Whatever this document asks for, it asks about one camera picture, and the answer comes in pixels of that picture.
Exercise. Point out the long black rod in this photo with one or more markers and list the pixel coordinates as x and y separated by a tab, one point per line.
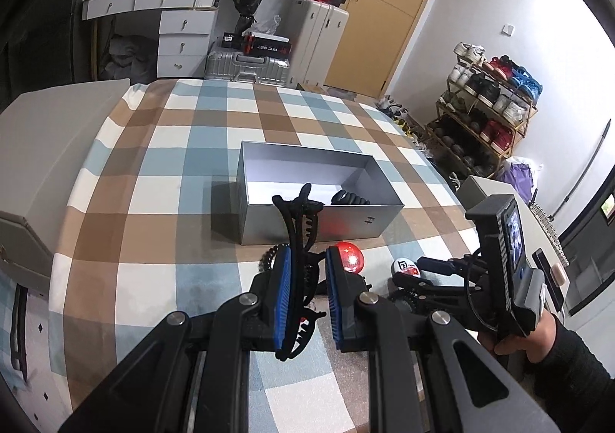
588	164

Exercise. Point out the collection of racked shoes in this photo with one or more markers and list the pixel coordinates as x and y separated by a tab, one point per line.
495	135

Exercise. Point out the white light switch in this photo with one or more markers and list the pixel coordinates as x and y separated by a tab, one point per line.
507	29

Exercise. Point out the white dressing table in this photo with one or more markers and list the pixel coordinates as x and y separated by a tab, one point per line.
185	36

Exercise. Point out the person's right hand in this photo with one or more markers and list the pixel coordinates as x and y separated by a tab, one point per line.
516	349

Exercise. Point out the dark wrapped flower bouquet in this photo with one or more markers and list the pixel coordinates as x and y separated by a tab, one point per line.
247	5

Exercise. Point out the person's right forearm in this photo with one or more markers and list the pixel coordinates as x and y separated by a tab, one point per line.
576	365

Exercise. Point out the black hair claw clip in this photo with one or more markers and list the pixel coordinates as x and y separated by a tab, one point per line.
293	216

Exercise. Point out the white upright suitcase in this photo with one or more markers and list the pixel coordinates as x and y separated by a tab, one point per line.
312	43

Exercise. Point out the black ribbed hair clip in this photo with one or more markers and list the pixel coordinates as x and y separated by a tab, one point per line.
348	198

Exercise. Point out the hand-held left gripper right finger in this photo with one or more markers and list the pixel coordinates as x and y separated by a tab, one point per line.
336	298

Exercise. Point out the silver cardboard box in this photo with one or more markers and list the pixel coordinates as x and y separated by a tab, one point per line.
254	221

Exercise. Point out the silver suitcase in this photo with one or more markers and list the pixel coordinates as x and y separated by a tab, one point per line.
240	67

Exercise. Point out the black refrigerator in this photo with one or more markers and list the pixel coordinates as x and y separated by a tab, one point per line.
43	29

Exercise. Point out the grey cloth heap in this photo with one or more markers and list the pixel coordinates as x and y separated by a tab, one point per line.
129	60

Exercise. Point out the wooden shoe rack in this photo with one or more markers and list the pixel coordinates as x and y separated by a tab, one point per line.
528	120

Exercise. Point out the scattered sneakers pile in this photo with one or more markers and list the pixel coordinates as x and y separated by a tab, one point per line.
399	113

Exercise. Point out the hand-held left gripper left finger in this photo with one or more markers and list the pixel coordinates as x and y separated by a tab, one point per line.
281	298

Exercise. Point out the black box with red stripe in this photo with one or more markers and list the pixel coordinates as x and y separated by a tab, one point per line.
266	47

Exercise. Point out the white round badge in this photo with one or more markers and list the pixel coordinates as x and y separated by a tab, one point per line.
403	264

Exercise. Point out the wooden door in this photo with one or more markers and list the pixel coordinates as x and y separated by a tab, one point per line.
384	29

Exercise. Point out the red round badge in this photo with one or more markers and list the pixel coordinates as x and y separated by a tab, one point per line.
353	260

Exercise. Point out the purple plastic bag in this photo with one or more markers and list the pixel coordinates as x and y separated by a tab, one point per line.
519	178

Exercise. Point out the white diamond print sheet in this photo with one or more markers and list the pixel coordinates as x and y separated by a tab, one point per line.
38	365

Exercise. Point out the small black box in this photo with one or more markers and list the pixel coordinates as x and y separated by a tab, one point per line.
233	41

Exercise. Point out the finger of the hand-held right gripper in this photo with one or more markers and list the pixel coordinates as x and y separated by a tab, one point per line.
456	266
423	293

